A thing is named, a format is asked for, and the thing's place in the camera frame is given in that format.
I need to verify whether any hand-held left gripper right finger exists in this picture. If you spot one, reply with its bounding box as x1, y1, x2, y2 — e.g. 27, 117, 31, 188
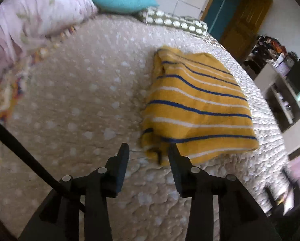
168, 143, 282, 241

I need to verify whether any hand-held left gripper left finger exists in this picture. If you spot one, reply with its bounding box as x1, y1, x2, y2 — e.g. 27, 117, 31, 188
18, 143, 130, 241

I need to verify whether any yellow striped sweater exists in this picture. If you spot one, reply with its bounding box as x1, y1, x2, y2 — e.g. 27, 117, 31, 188
139, 46, 260, 166

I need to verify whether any beige quilted bedspread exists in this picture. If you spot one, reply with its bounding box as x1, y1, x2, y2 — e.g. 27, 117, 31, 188
0, 14, 291, 241

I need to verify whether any white television stand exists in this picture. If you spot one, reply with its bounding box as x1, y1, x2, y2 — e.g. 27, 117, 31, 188
253, 63, 300, 153

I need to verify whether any geometric patterned blanket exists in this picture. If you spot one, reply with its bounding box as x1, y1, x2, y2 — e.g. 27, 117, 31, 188
0, 25, 76, 206

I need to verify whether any green bolster pillow white print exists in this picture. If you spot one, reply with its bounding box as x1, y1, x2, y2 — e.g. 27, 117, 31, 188
137, 7, 208, 37

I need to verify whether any ornate table clock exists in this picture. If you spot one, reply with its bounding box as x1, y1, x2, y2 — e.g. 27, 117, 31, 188
285, 53, 298, 68

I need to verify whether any wooden door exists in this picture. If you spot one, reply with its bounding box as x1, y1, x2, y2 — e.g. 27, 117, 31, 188
220, 0, 273, 62

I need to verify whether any teal door curtain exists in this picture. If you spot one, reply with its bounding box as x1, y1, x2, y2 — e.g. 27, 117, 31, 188
203, 0, 245, 42

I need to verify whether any teal pillow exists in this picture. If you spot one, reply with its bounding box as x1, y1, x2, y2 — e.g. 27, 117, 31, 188
88, 0, 160, 14

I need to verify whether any pink floral quilt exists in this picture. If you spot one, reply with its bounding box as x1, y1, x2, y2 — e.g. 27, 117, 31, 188
0, 0, 98, 88

